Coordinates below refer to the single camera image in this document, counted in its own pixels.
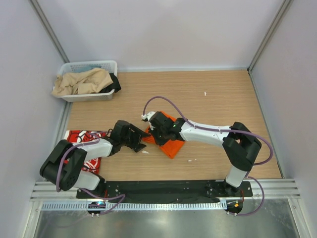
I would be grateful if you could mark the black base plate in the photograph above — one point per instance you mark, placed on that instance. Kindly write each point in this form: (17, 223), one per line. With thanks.
(171, 191)

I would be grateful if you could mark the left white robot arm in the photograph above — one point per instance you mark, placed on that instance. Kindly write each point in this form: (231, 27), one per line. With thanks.
(63, 166)

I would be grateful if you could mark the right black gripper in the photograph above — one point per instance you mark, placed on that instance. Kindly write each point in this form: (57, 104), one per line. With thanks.
(158, 141)

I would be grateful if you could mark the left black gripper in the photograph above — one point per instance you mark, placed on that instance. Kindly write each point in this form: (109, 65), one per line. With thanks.
(137, 133)

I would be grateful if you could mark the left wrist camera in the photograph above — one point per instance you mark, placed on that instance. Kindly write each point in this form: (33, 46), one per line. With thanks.
(119, 131)

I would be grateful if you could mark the light blue cloth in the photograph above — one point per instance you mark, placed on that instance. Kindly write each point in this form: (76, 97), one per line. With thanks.
(86, 68)

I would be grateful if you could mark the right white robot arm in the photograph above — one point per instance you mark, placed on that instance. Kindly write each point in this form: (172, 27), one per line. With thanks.
(240, 146)

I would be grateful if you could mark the white slotted cable duct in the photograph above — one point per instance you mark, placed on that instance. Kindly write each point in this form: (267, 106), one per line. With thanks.
(100, 206)

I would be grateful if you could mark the orange t shirt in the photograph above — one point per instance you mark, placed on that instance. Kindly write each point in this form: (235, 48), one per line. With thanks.
(171, 148)

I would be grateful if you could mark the black t shirt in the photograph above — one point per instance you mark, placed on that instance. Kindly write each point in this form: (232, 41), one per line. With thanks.
(114, 86)

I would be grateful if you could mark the aluminium frame rail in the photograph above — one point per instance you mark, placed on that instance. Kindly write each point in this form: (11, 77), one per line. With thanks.
(273, 189)

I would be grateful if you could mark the white plastic basket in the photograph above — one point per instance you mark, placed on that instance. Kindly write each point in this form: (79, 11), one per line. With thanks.
(108, 65)

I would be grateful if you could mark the beige t shirt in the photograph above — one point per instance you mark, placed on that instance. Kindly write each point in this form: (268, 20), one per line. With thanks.
(88, 82)

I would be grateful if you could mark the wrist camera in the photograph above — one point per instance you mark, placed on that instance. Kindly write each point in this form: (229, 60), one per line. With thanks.
(158, 120)
(119, 131)

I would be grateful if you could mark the red coca cola t shirt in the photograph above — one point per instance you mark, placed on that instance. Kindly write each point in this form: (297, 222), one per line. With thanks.
(81, 136)

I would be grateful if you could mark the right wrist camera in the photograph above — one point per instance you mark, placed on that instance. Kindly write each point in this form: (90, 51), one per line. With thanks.
(158, 120)

